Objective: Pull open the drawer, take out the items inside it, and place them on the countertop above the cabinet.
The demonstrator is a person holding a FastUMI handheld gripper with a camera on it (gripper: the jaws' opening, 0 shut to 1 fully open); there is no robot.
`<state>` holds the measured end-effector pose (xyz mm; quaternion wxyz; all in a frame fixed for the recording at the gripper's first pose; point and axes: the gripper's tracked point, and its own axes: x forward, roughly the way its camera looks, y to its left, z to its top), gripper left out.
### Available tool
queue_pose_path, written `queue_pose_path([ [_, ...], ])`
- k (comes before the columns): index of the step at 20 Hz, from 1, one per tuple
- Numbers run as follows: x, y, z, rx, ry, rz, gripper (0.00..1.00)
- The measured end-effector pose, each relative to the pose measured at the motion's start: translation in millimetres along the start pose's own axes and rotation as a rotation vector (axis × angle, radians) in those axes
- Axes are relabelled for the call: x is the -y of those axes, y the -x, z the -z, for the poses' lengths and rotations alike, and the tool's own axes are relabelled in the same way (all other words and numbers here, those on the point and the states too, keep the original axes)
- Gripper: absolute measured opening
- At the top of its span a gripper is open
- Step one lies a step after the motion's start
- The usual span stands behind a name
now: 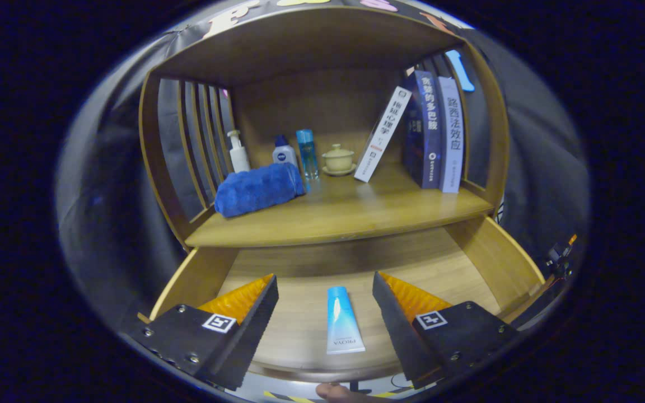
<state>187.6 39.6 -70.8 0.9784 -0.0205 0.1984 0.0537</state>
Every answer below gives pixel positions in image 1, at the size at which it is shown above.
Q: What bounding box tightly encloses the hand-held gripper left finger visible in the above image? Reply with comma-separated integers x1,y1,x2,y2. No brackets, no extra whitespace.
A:
127,273,279,391

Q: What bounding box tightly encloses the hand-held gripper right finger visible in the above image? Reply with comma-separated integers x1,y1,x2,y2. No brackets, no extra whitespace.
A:
372,271,519,390

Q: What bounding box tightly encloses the wooden drawer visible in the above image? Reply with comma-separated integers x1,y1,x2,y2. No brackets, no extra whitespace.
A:
149,215,547,384

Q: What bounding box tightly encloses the light blue cosmetic tube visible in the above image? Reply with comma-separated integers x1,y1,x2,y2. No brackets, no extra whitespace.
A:
326,286,366,355

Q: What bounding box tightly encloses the wooden cabinet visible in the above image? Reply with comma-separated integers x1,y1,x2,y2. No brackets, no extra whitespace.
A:
138,6,547,384

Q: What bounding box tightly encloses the rolled blue towel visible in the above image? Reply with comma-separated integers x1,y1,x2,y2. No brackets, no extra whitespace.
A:
214,162,306,218

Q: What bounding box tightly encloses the white pump bottle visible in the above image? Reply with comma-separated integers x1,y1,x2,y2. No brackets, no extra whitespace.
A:
227,130,251,174

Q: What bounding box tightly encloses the black and orange device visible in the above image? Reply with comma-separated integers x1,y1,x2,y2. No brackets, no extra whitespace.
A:
545,234,578,278

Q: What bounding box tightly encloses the white bottle with blue cap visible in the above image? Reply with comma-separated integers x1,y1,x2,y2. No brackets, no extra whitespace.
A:
272,134,298,166

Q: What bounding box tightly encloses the beige lidded teacup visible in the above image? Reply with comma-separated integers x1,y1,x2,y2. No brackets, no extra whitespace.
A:
322,144,357,177

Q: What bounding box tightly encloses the clear blue bottle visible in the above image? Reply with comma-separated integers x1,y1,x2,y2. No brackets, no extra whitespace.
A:
296,129,319,181

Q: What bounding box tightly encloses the white book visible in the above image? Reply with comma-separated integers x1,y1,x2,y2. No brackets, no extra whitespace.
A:
354,86,413,183

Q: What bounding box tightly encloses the dark blue book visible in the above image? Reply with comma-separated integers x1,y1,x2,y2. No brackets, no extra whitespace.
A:
402,70,442,189

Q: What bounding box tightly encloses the lavender book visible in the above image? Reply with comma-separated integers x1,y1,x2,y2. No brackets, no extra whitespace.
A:
438,76,464,194

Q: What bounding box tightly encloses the black backdrop cloth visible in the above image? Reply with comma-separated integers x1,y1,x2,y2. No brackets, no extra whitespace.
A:
54,0,591,336

